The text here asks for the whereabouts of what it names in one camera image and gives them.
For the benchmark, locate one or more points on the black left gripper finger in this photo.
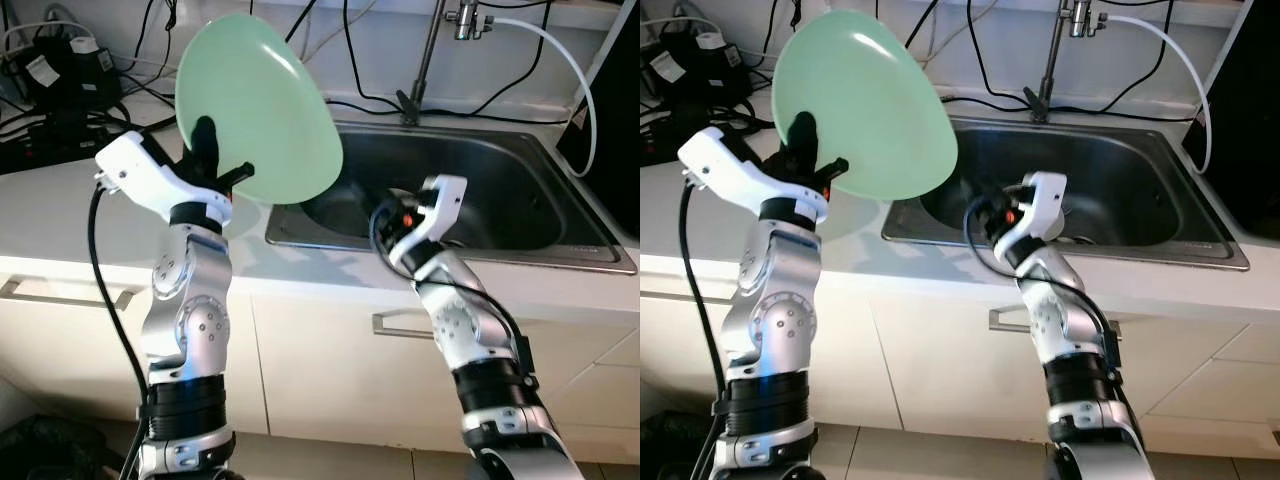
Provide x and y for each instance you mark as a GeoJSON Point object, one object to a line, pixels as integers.
{"type": "Point", "coordinates": [205, 145]}
{"type": "Point", "coordinates": [802, 140]}

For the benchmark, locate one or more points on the pale green plate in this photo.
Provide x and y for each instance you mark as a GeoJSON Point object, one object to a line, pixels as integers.
{"type": "Point", "coordinates": [870, 100]}
{"type": "Point", "coordinates": [260, 110]}

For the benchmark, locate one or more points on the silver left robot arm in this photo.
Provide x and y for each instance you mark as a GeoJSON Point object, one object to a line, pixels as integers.
{"type": "Point", "coordinates": [780, 320]}
{"type": "Point", "coordinates": [190, 320]}

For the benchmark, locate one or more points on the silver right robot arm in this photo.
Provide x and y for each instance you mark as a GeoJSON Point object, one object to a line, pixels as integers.
{"type": "Point", "coordinates": [1070, 330]}
{"type": "Point", "coordinates": [465, 330]}

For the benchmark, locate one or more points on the chrome kitchen faucet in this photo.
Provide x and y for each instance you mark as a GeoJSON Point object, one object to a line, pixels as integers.
{"type": "Point", "coordinates": [1050, 60]}
{"type": "Point", "coordinates": [425, 60]}

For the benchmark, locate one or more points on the white kitchen cabinet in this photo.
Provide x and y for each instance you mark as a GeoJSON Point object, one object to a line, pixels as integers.
{"type": "Point", "coordinates": [320, 380]}
{"type": "Point", "coordinates": [900, 380]}

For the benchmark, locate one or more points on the black charger with white label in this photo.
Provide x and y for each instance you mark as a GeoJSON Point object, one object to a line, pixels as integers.
{"type": "Point", "coordinates": [718, 70]}
{"type": "Point", "coordinates": [25, 92]}
{"type": "Point", "coordinates": [85, 78]}
{"type": "Point", "coordinates": [672, 88]}

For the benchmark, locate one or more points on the stainless steel sink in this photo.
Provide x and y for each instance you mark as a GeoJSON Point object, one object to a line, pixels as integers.
{"type": "Point", "coordinates": [1140, 185]}
{"type": "Point", "coordinates": [520, 190]}

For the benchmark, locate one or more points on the black power strip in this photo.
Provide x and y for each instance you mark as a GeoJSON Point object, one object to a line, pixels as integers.
{"type": "Point", "coordinates": [55, 150]}
{"type": "Point", "coordinates": [660, 140]}

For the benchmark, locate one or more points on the large black appliance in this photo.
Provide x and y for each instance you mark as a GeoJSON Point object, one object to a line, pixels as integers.
{"type": "Point", "coordinates": [615, 120]}
{"type": "Point", "coordinates": [1250, 110]}

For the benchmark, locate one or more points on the black rubbish bag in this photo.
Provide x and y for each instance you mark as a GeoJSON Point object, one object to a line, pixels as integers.
{"type": "Point", "coordinates": [670, 450]}
{"type": "Point", "coordinates": [50, 450]}

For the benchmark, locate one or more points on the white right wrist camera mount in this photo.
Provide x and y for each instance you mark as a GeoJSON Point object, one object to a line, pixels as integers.
{"type": "Point", "coordinates": [1045, 200]}
{"type": "Point", "coordinates": [445, 200]}

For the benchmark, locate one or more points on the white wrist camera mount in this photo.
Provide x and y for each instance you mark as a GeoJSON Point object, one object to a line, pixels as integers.
{"type": "Point", "coordinates": [735, 170]}
{"type": "Point", "coordinates": [1045, 200]}
{"type": "Point", "coordinates": [445, 200]}
{"type": "Point", "coordinates": [150, 175]}

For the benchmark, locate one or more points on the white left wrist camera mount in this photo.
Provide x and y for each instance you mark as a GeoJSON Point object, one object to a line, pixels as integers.
{"type": "Point", "coordinates": [150, 175]}
{"type": "Point", "coordinates": [735, 170]}

